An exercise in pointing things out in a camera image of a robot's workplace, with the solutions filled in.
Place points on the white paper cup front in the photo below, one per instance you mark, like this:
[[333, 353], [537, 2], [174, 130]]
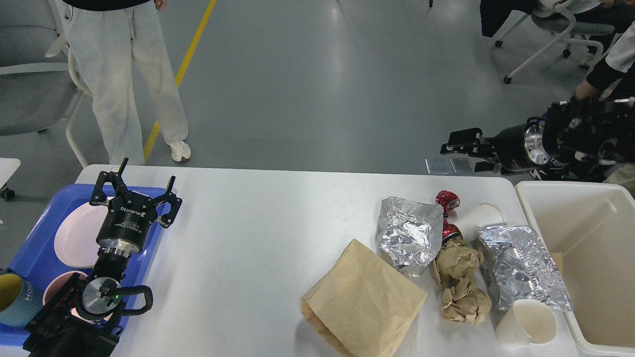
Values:
[[527, 321]]

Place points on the pink mug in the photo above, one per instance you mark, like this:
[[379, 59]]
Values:
[[57, 284]]

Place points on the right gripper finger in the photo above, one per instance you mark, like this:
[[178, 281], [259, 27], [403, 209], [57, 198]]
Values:
[[469, 142], [492, 166]]

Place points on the white plastic bin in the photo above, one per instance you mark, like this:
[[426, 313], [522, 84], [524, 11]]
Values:
[[591, 226]]

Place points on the white paper cup lying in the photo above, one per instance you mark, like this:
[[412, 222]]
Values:
[[484, 215]]

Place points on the white rolling chair left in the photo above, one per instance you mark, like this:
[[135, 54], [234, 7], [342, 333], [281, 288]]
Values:
[[39, 82]]

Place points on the small foil piece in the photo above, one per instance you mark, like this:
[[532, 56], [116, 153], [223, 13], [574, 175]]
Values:
[[518, 266]]

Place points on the brown paper bag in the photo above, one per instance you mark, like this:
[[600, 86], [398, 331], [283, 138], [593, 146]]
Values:
[[362, 306]]

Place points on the white side table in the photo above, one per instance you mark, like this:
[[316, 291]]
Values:
[[7, 168]]

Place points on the crumpled brown paper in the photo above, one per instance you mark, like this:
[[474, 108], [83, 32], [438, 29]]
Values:
[[453, 270]]

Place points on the teal mug yellow inside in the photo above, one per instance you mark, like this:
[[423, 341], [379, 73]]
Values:
[[20, 300]]

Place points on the pink plate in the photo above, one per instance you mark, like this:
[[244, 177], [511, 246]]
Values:
[[75, 242]]

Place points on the standing person grey trousers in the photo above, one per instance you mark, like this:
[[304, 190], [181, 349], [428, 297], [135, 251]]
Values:
[[108, 37]]

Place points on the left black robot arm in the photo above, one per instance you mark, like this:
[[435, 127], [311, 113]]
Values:
[[83, 317]]

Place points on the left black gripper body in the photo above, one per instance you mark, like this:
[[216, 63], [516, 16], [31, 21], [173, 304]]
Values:
[[126, 226]]

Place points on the office chair with jacket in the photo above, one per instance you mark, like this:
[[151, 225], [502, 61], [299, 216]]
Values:
[[557, 17]]

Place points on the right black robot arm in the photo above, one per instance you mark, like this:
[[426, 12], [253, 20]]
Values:
[[574, 140]]

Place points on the seated person black clothes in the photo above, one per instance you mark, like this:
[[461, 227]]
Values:
[[617, 65]]

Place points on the crushed red can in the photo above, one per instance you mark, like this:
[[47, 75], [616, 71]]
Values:
[[449, 201]]

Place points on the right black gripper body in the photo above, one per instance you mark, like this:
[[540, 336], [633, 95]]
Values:
[[520, 148]]

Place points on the aluminium foil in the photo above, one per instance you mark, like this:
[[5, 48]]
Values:
[[409, 235]]

